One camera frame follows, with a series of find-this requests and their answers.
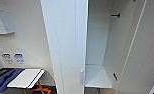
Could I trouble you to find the white wardrobe door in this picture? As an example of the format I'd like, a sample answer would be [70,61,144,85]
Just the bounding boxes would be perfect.
[116,0,154,94]
[47,0,89,94]

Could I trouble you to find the white door handle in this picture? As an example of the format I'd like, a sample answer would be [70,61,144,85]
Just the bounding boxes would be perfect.
[79,68,85,86]

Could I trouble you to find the white wardrobe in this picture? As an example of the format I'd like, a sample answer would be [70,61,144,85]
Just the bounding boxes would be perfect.
[39,0,154,94]

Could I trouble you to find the black wardrobe hook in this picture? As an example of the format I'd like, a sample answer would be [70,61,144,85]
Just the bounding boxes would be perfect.
[109,12,122,18]

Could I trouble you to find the white sign blue print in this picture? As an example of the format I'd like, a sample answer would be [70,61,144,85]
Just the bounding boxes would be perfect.
[13,52,26,65]

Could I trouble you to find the white sign dark print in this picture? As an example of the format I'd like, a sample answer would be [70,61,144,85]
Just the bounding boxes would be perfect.
[1,52,13,65]

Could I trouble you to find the blue tray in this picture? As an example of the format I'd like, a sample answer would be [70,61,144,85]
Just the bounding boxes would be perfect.
[0,68,26,94]

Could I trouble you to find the small black wall fitting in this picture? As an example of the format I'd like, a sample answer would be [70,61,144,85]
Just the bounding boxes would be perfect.
[112,72,119,81]

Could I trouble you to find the orange frame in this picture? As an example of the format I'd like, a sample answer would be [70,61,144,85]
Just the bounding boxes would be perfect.
[30,82,53,94]

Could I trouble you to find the grey wall board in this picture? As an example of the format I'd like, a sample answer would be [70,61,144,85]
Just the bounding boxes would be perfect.
[0,2,16,36]

